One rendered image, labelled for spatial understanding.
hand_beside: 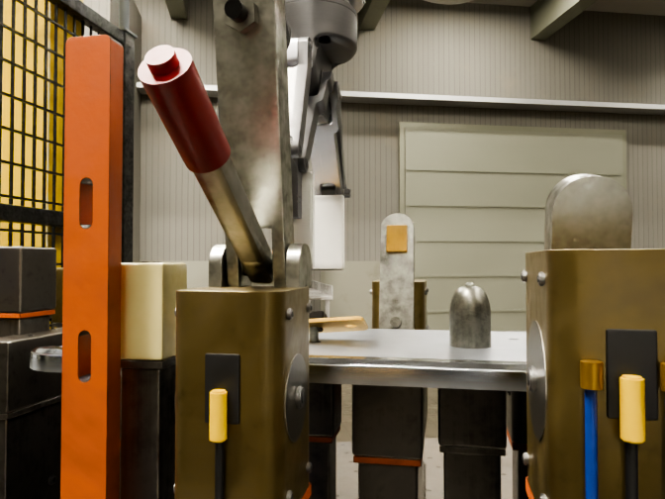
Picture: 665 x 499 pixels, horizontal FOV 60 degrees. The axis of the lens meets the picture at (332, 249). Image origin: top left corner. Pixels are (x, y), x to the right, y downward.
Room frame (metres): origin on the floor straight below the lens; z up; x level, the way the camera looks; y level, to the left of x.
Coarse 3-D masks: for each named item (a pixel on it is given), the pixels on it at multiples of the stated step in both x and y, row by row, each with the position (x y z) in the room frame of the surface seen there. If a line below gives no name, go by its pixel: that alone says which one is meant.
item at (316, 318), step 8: (312, 312) 0.48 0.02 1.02; (320, 312) 0.47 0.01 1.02; (312, 320) 0.46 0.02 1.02; (320, 320) 0.46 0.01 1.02; (328, 320) 0.46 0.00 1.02; (336, 320) 0.46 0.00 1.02; (344, 320) 0.46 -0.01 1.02; (352, 320) 0.46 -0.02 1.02; (360, 320) 0.46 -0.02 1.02; (328, 328) 0.48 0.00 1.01; (336, 328) 0.48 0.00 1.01; (344, 328) 0.48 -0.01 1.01; (352, 328) 0.48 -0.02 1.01; (360, 328) 0.48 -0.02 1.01
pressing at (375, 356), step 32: (32, 352) 0.42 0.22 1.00; (320, 352) 0.42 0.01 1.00; (352, 352) 0.42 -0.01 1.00; (384, 352) 0.42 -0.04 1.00; (416, 352) 0.42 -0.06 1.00; (448, 352) 0.42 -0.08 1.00; (480, 352) 0.42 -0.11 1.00; (512, 352) 0.42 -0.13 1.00; (384, 384) 0.36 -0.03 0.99; (416, 384) 0.36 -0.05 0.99; (448, 384) 0.35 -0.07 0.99; (480, 384) 0.35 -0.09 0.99; (512, 384) 0.35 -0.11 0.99
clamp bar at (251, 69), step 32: (224, 0) 0.31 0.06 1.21; (256, 0) 0.31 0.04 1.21; (224, 32) 0.31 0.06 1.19; (256, 32) 0.31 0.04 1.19; (288, 32) 0.35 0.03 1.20; (224, 64) 0.32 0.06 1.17; (256, 64) 0.31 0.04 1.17; (224, 96) 0.32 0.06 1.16; (256, 96) 0.32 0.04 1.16; (288, 96) 0.33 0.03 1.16; (224, 128) 0.32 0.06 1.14; (256, 128) 0.32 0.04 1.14; (288, 128) 0.33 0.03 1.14; (256, 160) 0.32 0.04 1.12; (288, 160) 0.33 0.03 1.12; (256, 192) 0.32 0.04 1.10; (288, 192) 0.33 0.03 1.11; (288, 224) 0.33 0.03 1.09
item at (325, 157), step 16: (336, 96) 0.48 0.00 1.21; (336, 112) 0.49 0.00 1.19; (320, 128) 0.50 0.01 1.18; (336, 128) 0.50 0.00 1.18; (320, 144) 0.51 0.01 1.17; (336, 144) 0.52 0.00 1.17; (320, 160) 0.52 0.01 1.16; (336, 160) 0.52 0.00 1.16; (320, 176) 0.53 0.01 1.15; (336, 176) 0.53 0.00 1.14; (320, 192) 0.54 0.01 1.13; (336, 192) 0.54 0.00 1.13
